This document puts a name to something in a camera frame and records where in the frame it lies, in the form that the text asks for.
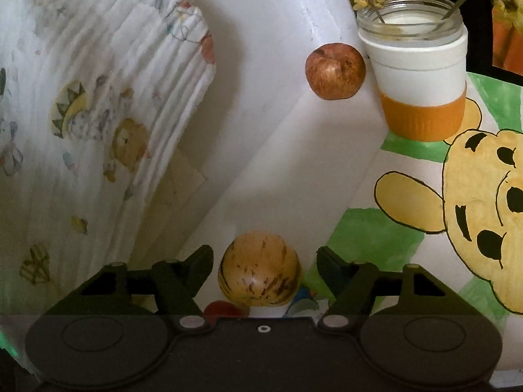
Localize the striped pepino melon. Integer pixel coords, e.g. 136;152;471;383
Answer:
218;230;303;307

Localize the small red plum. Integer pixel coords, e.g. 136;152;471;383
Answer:
203;300;248;324

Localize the colourful cartoon table cloth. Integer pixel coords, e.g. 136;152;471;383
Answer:
281;71;523;384

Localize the red apple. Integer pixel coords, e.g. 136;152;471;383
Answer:
305;42;366;100

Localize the white cartoon print curtain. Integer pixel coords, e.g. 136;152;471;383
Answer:
1;0;215;314

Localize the white orange glass jar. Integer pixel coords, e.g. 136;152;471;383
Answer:
356;0;468;142

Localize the orange dress painting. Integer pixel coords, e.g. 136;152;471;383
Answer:
492;3;522;76

